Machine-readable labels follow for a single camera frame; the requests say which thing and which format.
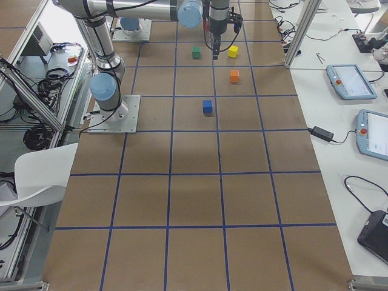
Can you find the teach pendant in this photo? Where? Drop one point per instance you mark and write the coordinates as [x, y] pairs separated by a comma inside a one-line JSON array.
[[371, 133], [349, 82]]

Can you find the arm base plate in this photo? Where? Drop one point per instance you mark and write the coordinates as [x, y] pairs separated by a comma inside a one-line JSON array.
[[124, 120], [132, 30]]

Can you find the green wooden block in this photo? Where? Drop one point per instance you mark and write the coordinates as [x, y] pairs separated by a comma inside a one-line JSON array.
[[196, 52]]

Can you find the hex key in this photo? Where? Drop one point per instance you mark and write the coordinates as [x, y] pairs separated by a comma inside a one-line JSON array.
[[320, 58]]

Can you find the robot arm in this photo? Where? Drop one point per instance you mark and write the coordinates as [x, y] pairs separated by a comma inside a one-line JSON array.
[[115, 108], [215, 16]]

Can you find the orange wooden block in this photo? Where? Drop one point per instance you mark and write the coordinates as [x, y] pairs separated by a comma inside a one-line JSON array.
[[234, 76]]

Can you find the yellow wooden block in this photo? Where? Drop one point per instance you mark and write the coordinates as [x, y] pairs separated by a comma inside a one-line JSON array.
[[233, 51]]

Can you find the aluminium frame post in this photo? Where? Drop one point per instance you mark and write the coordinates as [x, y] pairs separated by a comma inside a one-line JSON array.
[[306, 17]]

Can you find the blue wooden block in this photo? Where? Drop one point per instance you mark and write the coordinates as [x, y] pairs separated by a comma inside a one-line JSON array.
[[207, 106]]

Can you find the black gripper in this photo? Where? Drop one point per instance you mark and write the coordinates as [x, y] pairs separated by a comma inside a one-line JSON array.
[[217, 27]]

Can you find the black power adapter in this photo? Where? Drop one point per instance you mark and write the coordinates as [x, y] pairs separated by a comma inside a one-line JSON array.
[[321, 133]]

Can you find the teach pendant far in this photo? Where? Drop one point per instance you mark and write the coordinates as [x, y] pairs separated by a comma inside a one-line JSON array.
[[349, 82]]

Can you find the black laptop device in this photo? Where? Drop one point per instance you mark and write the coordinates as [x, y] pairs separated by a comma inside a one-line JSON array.
[[373, 236]]

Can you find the white chair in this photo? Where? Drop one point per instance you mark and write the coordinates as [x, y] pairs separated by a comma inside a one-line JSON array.
[[41, 177]]

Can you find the teach pendant near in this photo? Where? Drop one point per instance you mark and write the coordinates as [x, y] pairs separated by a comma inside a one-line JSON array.
[[371, 133]]

